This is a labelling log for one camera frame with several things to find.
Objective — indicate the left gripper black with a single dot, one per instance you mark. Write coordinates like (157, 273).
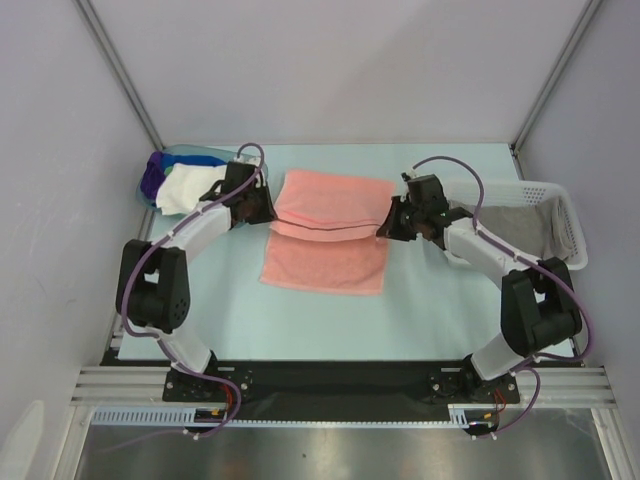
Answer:
(268, 214)

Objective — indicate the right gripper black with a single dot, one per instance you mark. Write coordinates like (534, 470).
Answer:
(396, 218)

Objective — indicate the pink striped towel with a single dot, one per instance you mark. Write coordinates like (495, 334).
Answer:
(324, 238)

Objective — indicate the grey terry towel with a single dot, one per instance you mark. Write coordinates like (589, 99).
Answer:
(538, 230)

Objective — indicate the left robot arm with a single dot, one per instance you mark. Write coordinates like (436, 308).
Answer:
(153, 294)

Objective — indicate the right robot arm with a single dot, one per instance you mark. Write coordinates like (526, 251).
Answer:
(537, 302)

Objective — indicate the white towel in tray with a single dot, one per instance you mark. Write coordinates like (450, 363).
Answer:
(185, 185)

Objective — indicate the white perforated plastic basket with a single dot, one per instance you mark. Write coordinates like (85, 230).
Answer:
(525, 193)

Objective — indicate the blue towel in tray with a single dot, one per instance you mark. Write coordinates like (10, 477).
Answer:
(169, 160)

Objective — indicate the purple towel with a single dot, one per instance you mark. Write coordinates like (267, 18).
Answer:
(153, 177)

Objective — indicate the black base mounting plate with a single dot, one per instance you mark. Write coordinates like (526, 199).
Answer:
(340, 392)

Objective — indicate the slotted white cable duct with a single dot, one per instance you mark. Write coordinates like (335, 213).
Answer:
(185, 417)

